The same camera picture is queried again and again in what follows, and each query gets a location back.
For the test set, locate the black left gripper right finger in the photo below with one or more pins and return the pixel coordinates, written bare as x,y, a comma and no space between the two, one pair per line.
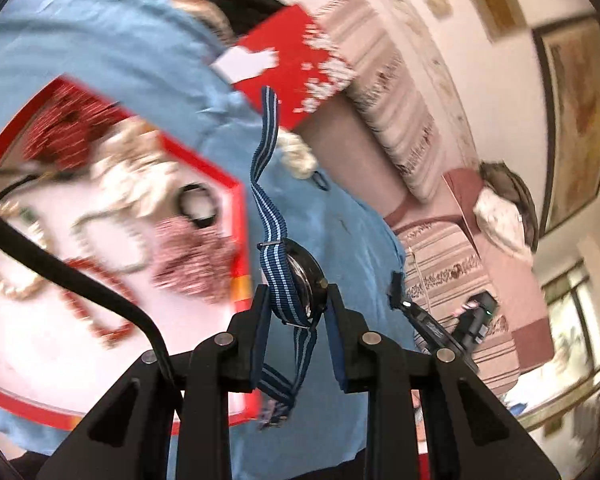
427,416

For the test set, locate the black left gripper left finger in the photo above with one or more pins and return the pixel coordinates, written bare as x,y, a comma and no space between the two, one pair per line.
127,433

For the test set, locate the blue striped strap watch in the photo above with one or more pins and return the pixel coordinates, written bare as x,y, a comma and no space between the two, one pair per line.
296,283

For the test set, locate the white polka dot scrunchie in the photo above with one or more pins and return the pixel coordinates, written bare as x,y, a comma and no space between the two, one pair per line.
131,169

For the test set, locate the red polka dot scrunchie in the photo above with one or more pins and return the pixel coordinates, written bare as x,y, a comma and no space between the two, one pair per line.
72,120

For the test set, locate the striped sofa cushion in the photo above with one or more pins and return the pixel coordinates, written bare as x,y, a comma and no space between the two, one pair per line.
442,270

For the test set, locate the red tray box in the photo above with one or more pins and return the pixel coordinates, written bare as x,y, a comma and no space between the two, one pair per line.
70,280

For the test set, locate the cream lace scrunchie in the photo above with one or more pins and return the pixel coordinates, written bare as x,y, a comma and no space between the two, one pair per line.
296,155

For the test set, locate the striped floral bolster pillow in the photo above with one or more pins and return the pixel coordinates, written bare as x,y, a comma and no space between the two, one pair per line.
398,127

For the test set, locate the framed picture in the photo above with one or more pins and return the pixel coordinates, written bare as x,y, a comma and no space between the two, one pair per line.
569,59

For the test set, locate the red floral box lid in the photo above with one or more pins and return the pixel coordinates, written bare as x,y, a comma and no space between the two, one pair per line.
292,54

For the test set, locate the blue towel blanket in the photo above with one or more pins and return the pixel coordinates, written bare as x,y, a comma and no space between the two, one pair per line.
157,61

